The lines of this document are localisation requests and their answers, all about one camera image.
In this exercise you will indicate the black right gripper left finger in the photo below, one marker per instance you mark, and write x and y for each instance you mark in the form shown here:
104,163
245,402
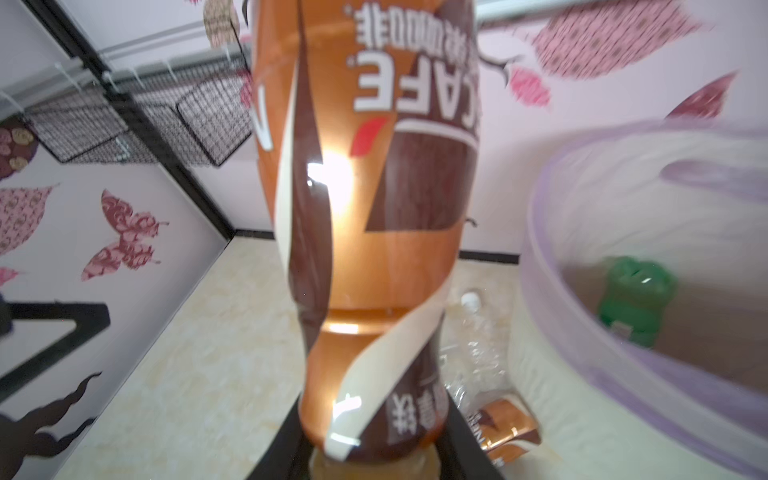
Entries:
288,455

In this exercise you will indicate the orange Nescafe coffee bottle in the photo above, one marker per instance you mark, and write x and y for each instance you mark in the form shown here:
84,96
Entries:
366,116

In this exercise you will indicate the black wire mesh basket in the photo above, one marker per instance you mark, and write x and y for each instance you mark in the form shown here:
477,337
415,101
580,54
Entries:
200,109

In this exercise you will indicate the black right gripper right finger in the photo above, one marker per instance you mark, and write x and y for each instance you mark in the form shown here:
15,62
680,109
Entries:
460,455

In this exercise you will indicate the black corner frame post left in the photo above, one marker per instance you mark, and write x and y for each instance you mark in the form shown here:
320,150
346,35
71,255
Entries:
67,35

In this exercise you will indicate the green plastic soda bottle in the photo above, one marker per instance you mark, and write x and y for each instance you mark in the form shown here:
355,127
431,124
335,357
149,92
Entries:
636,295

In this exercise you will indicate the crushed orange coffee bottle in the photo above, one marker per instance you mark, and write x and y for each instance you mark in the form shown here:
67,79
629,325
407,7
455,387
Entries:
504,429

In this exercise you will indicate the clear bottle with white cap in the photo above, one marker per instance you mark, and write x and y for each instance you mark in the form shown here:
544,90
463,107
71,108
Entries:
473,354

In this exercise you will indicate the white bin with purple liner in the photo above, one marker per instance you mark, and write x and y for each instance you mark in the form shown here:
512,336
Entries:
690,195

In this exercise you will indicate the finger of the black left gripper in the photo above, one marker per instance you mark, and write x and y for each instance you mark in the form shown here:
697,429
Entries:
39,336

